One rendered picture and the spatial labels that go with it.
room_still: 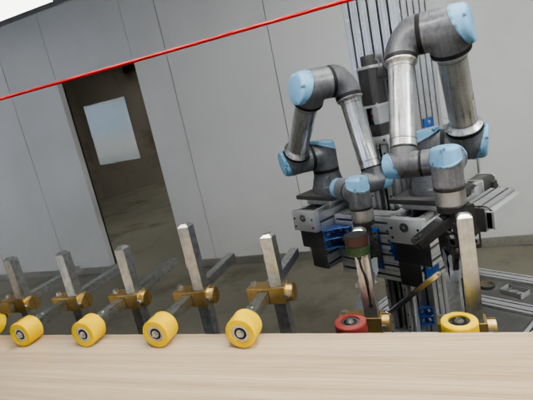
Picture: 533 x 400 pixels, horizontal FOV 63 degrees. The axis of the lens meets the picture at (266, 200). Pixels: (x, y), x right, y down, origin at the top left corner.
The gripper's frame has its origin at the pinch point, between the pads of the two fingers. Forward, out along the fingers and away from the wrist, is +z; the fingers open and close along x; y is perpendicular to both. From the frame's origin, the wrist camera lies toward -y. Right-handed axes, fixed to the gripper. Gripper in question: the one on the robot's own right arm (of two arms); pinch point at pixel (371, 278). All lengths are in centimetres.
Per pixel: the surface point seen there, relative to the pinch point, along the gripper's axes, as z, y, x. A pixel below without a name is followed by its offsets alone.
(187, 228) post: -34, -34, 44
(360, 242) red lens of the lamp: -27.9, -39.6, -5.3
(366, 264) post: -19.7, -34.0, -5.0
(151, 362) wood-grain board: -8, -59, 48
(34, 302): -12, -32, 117
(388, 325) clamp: -2.8, -34.8, -8.0
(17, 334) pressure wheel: -12, -53, 100
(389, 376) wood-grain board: -8, -62, -11
